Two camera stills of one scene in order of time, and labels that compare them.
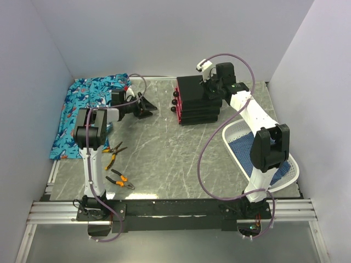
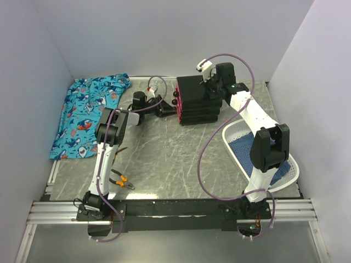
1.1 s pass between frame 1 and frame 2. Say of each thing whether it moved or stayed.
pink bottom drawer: stayed
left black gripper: moved
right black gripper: stayed
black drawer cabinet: stayed
